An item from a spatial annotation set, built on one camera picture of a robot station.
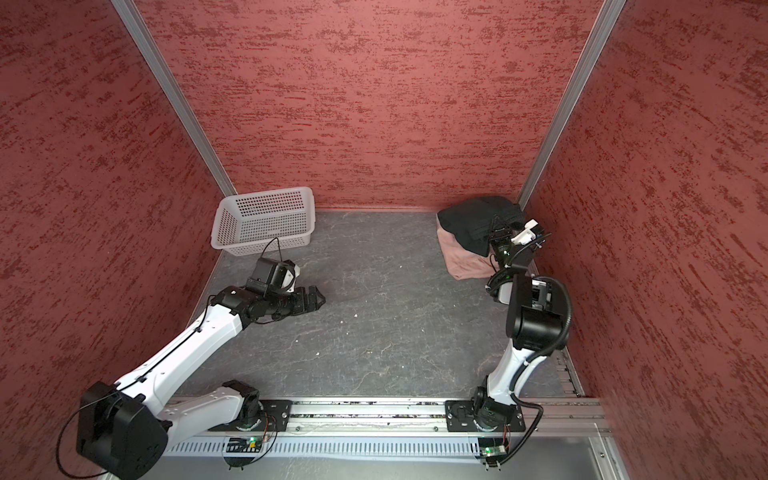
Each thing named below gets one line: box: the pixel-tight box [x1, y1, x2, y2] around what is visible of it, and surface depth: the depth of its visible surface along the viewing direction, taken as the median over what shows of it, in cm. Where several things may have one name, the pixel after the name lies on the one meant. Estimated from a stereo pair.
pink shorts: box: [436, 214, 500, 280], surface depth 102 cm
